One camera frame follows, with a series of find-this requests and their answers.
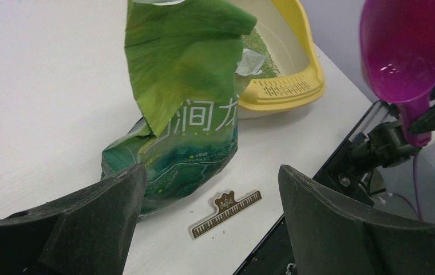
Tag green litter granules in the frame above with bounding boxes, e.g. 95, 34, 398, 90
242, 28, 280, 79

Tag magenta plastic scoop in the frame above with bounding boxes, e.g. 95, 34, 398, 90
359, 0, 435, 147

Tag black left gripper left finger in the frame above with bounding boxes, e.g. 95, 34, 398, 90
0, 164, 147, 274

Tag yellow litter box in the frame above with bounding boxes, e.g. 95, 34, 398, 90
233, 0, 326, 119

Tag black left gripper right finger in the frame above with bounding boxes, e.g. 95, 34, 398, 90
278, 165, 435, 274

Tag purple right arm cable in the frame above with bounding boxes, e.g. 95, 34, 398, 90
386, 151, 425, 223

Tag green cat litter bag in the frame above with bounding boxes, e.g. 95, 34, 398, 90
101, 1, 257, 219

